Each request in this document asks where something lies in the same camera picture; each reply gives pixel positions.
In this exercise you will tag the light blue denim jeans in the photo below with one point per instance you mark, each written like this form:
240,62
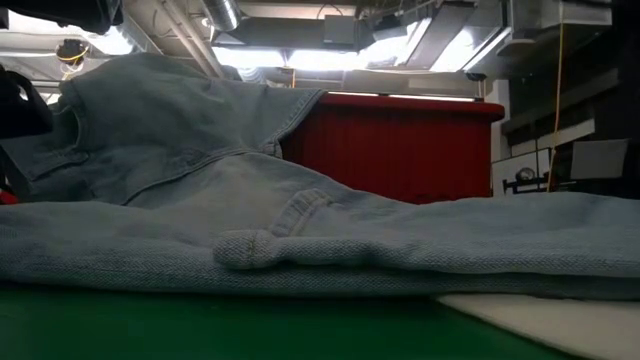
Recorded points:
350,240

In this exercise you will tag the white printed t-shirt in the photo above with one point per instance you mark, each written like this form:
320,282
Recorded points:
575,325

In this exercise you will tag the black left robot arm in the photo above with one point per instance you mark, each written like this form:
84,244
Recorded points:
20,120

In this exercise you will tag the black yellow ceiling device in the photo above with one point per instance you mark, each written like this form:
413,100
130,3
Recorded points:
72,51

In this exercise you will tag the grey ceiling box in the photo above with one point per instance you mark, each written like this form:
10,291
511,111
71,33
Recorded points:
339,31

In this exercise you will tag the long LED light bar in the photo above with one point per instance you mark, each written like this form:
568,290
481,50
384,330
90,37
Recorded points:
425,97

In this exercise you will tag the whiteboard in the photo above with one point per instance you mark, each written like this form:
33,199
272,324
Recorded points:
510,165

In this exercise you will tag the black stand with dial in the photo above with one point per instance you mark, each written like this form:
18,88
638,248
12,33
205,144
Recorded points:
525,182

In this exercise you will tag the grey flat panel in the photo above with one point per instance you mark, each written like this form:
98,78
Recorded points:
598,159

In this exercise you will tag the silver round duct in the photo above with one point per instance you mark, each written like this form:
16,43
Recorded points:
222,14

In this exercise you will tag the silver rectangular duct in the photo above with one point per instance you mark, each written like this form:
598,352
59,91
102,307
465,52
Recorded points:
450,35

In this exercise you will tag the black ceiling camera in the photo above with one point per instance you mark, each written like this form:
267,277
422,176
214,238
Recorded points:
476,76

